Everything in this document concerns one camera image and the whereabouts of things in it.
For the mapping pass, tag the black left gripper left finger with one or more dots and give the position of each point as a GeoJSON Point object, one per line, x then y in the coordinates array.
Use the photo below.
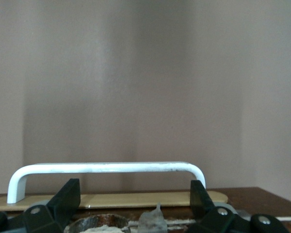
{"type": "Point", "coordinates": [60, 206]}

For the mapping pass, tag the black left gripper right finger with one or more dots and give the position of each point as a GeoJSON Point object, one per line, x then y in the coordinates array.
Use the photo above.
{"type": "Point", "coordinates": [201, 208]}

